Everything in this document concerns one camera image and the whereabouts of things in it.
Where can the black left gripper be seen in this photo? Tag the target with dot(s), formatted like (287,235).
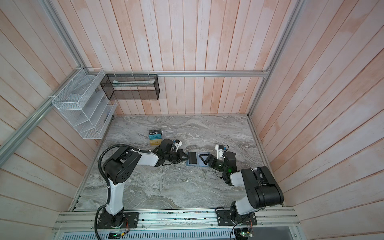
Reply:
(180,154)

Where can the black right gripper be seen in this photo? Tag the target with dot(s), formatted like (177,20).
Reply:
(210,156)

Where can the beige card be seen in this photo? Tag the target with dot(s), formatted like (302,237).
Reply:
(155,142)

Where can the teal VIP card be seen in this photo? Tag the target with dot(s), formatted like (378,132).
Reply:
(155,137)

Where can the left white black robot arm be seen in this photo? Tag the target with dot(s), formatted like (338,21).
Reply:
(117,163)

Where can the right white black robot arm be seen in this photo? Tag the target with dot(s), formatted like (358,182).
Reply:
(262,190)

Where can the clear acrylic card stand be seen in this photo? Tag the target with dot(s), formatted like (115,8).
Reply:
(168,132)

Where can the black card in stand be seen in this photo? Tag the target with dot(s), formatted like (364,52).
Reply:
(155,132)

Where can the white ventilation grille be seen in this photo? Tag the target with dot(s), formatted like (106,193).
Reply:
(199,234)

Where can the black mesh basket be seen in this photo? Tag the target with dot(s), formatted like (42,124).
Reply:
(131,87)

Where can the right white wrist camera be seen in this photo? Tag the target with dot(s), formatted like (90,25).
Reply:
(220,150)

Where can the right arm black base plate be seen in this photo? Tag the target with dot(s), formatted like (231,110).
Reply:
(229,218)

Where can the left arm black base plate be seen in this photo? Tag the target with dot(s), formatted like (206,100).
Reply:
(120,221)

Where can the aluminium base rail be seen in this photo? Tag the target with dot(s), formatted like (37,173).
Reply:
(179,219)

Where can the white wire mesh shelf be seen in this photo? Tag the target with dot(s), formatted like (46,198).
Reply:
(84,104)

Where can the aluminium frame rail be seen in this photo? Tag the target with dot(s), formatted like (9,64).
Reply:
(43,42)

